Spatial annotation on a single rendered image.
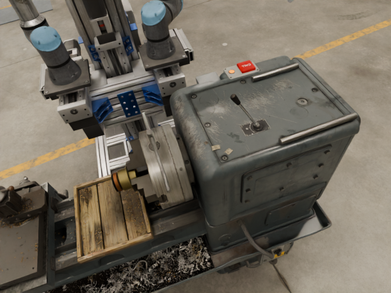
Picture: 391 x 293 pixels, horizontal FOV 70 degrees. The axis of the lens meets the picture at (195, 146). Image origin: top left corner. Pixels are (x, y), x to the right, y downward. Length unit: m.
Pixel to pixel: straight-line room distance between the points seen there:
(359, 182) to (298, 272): 0.88
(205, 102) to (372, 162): 1.86
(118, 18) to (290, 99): 0.95
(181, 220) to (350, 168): 1.69
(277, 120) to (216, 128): 0.21
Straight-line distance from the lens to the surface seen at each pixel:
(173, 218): 1.24
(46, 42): 1.44
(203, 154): 0.91
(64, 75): 1.50
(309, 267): 2.12
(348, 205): 2.38
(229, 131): 0.96
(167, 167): 0.95
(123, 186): 1.09
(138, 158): 1.08
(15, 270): 1.29
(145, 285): 1.47
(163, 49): 1.47
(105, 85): 1.58
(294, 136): 0.94
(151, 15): 1.40
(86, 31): 1.63
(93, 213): 1.33
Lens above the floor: 1.98
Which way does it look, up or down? 52 degrees down
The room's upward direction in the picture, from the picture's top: 9 degrees counter-clockwise
